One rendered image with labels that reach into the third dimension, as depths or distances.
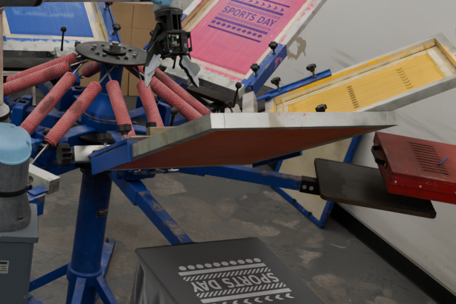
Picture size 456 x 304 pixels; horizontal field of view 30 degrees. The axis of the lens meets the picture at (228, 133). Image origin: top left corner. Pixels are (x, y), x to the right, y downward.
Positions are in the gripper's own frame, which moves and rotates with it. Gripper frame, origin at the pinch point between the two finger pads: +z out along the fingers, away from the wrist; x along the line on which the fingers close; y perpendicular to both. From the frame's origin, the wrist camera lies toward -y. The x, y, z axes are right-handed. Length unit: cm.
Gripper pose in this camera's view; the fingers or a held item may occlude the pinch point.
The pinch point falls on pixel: (172, 88)
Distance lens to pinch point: 226.4
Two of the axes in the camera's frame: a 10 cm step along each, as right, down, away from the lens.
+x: 8.7, -0.2, 5.0
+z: 1.0, 9.9, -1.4
